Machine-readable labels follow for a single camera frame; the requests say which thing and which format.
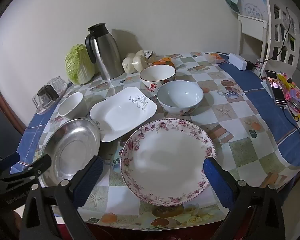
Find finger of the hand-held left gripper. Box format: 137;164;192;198
0;152;20;173
0;154;52;180

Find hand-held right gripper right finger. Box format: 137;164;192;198
203;156;287;240

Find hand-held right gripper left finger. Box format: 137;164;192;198
19;156;104;240

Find stainless steel plate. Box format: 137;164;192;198
41;117;101;188

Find pink floral ceramic plate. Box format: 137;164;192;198
120;119;217;207

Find small plain white bowl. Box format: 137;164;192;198
57;92;88;120

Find white square leaf-print dish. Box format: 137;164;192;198
89;87;157;142

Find pale blue bowl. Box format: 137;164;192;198
157;80;204;114

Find strawberry print red-rim bowl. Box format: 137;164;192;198
139;65;176;97

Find glass cups on tray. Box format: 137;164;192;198
34;80;68;115

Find glass jug with black lid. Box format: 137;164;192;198
32;85;59;110

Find napa cabbage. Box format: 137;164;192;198
65;44;95;85

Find smartphone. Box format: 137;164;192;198
264;69;289;106

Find colourful printed packet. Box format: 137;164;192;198
277;72;300;120

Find orange snack packet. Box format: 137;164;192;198
206;52;225;65
152;57;175;67

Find stainless steel thermos jug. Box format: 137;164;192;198
85;24;125;80

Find bag of white steamed buns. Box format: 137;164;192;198
122;50;157;74

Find white wooden chair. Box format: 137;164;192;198
237;0;300;77

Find pale printed cushion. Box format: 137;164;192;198
224;0;269;20

